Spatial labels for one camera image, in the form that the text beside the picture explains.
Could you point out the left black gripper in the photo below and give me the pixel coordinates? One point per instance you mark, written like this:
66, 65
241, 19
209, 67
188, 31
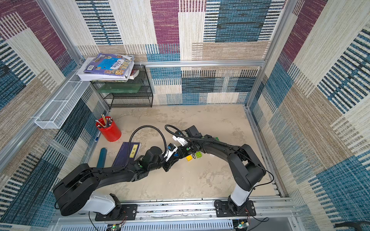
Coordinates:
169, 164

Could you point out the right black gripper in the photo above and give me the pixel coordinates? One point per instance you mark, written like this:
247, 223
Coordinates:
190, 146

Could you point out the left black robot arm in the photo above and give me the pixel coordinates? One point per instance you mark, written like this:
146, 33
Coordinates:
74, 190

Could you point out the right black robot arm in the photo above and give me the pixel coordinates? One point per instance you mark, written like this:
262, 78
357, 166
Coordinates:
246, 167

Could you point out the lime green square lego brick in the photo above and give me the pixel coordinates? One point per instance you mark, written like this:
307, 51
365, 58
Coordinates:
198, 155

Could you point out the purple notebook yellow label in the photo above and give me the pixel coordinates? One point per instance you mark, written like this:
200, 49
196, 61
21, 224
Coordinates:
127, 154

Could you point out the red pencil cup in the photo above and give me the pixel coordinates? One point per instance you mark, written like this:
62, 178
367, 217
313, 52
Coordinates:
108, 128

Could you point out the stack of books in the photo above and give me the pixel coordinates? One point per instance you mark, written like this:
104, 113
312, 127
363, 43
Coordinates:
108, 67

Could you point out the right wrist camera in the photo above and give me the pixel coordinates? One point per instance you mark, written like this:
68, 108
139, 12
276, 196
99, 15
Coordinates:
181, 138

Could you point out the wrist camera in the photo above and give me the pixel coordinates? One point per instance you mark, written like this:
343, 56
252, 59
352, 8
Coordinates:
181, 138
171, 150

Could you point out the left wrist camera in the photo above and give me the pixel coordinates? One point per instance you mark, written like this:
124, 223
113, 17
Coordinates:
171, 150

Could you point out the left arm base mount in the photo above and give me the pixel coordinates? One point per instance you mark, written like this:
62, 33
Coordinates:
125, 212

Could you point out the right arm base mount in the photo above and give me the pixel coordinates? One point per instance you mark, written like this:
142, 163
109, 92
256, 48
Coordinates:
229, 209

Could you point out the black wire shelf rack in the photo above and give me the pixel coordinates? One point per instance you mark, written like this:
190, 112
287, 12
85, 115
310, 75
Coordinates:
131, 94

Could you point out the white wire mesh basket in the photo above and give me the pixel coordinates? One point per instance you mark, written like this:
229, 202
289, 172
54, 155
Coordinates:
58, 110

